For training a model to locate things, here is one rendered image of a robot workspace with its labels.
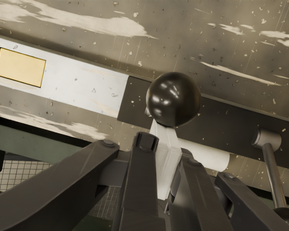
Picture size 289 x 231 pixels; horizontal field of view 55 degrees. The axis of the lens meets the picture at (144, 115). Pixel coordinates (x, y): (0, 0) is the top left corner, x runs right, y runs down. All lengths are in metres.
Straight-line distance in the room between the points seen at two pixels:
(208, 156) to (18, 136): 0.28
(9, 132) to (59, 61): 0.18
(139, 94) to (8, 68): 0.14
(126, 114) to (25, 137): 0.20
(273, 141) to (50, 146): 0.30
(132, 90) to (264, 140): 0.15
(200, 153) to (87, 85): 0.15
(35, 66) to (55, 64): 0.02
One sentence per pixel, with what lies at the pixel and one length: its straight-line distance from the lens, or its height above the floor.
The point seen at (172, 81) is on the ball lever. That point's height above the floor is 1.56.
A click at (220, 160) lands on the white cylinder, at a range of 0.34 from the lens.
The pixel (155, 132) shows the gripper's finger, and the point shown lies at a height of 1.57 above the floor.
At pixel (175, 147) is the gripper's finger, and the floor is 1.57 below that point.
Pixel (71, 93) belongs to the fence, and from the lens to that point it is 0.32.
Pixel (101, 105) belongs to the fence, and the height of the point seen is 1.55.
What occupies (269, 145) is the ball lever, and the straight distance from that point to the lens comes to 0.32.
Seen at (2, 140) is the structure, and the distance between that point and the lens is 0.47.
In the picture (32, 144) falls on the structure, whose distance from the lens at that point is 0.45.
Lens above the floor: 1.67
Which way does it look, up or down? 32 degrees down
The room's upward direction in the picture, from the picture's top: 81 degrees counter-clockwise
